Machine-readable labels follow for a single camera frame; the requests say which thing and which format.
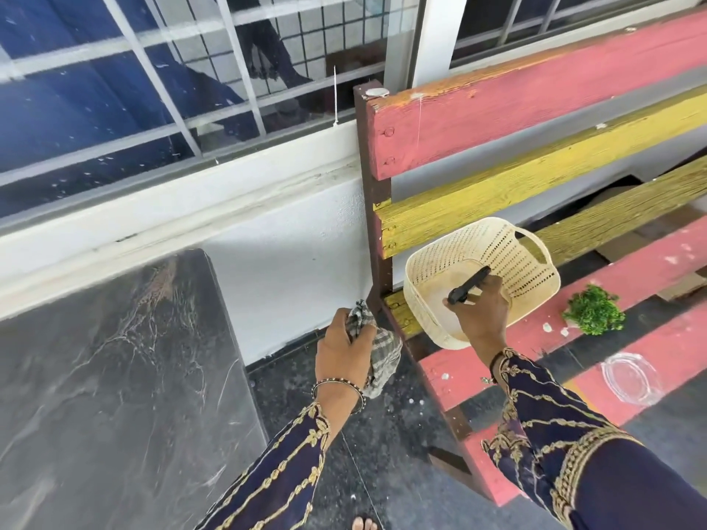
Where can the person's right hand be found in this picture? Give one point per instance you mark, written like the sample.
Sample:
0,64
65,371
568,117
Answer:
486,320

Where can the person's left hand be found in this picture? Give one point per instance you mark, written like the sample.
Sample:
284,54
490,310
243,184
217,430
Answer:
342,358

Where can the white spray bottle black trigger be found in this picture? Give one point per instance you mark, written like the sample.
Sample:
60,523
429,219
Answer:
466,285

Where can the grey checkered cleaning cloth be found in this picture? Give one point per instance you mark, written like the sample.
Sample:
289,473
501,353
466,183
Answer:
386,353

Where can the small green potted plant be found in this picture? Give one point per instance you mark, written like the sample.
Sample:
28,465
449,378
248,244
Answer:
594,311

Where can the clear glass ashtray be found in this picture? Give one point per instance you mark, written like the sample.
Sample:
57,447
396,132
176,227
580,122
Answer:
629,378

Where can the person's right forearm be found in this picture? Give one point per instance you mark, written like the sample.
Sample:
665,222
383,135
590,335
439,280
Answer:
541,425

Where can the person's left forearm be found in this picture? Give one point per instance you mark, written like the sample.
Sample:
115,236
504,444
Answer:
287,469

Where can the person's bare foot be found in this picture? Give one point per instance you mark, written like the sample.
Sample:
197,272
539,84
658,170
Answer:
364,524

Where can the dark marble table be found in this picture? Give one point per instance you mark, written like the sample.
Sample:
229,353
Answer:
110,408

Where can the black wrist thread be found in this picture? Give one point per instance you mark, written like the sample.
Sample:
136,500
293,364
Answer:
493,364

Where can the cream perforated plastic basket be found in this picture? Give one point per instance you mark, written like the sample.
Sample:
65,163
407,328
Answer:
525,275

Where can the brown cardboard piece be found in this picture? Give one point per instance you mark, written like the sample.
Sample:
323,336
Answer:
679,287

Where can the pink and yellow wooden bench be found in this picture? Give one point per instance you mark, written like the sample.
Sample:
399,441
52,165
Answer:
497,110

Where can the navy gold embroidered dress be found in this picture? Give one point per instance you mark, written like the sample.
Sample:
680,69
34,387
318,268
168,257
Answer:
652,491

